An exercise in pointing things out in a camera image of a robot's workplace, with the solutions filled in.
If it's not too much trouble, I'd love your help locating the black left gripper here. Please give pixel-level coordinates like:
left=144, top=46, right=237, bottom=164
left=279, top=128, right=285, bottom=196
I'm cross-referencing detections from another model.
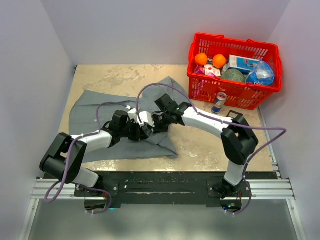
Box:
left=119, top=119, right=148, bottom=142

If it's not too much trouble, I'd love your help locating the grey button-up shirt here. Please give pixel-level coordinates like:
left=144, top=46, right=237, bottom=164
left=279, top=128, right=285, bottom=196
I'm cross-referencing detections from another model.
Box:
left=69, top=77, right=188, bottom=163

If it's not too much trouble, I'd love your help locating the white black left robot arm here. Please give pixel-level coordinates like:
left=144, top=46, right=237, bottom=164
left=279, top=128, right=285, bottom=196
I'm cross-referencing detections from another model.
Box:
left=39, top=108, right=155, bottom=196

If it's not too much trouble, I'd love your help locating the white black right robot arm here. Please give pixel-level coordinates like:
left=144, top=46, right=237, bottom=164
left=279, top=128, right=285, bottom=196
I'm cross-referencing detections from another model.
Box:
left=152, top=94, right=259, bottom=199

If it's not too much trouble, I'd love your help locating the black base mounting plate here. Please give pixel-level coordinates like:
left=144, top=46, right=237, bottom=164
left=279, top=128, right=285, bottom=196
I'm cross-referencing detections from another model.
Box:
left=70, top=171, right=277, bottom=212

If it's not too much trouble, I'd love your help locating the blue silver drink can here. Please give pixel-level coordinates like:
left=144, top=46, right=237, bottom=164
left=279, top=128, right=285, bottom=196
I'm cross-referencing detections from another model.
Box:
left=211, top=92, right=228, bottom=114

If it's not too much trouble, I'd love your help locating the pink white small box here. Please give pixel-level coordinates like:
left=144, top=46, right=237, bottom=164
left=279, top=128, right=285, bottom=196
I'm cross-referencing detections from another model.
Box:
left=194, top=64, right=221, bottom=77

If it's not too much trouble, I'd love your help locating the orange fruit left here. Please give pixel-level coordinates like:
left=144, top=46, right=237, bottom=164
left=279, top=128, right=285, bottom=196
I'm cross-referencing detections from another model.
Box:
left=194, top=52, right=208, bottom=66

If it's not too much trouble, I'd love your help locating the orange fruit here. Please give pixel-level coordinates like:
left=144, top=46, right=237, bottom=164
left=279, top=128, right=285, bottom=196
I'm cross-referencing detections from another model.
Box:
left=212, top=54, right=227, bottom=69
left=194, top=52, right=208, bottom=66

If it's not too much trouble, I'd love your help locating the orange fruit right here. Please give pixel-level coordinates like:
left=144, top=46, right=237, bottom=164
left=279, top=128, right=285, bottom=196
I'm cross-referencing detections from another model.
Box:
left=212, top=54, right=227, bottom=69

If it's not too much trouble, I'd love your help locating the green melon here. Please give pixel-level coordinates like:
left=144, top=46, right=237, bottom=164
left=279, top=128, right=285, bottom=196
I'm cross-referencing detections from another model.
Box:
left=220, top=68, right=246, bottom=83

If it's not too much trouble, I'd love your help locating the red plastic shopping basket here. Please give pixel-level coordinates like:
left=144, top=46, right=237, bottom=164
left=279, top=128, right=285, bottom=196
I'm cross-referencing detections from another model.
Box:
left=186, top=32, right=283, bottom=110

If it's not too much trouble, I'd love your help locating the white blue light bulb box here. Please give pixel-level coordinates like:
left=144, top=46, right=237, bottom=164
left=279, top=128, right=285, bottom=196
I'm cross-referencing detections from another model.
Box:
left=228, top=55, right=259, bottom=75

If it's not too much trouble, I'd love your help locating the blue plastic bag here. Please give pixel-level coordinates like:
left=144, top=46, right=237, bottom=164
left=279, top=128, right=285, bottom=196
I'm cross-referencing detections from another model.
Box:
left=245, top=60, right=275, bottom=86

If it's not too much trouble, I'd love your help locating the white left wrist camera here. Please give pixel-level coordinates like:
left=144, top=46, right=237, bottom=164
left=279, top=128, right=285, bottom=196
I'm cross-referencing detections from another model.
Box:
left=127, top=108, right=138, bottom=124

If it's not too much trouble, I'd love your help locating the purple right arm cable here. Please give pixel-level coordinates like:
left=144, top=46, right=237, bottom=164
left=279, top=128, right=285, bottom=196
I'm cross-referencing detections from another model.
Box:
left=136, top=83, right=287, bottom=216

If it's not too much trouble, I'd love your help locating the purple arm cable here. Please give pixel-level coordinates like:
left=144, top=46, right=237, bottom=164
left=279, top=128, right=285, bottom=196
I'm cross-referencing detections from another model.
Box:
left=44, top=102, right=131, bottom=215
left=136, top=83, right=287, bottom=216

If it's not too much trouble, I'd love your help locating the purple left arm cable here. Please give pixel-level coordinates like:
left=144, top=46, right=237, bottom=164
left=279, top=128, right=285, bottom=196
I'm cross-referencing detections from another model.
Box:
left=44, top=102, right=131, bottom=215

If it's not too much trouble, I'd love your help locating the black rectangular frame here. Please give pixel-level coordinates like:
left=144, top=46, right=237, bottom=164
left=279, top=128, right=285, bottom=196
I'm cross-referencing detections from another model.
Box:
left=226, top=110, right=243, bottom=119

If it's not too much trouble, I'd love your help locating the aluminium frame rail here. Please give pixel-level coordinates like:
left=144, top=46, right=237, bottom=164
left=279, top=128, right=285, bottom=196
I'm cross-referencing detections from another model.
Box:
left=18, top=177, right=78, bottom=240

